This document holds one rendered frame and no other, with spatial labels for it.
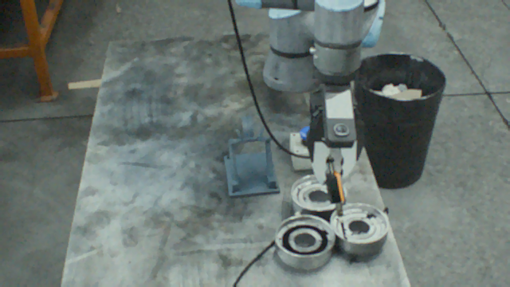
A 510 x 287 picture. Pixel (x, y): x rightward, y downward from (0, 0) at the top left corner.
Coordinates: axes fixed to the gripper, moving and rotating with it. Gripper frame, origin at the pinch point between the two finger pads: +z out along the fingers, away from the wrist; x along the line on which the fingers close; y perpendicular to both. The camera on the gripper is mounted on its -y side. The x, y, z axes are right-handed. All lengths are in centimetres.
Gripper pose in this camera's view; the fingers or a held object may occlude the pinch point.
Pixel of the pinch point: (333, 180)
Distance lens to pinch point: 117.0
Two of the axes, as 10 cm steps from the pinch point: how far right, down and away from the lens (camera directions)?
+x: -10.0, 0.4, -0.5
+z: 0.1, 8.8, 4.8
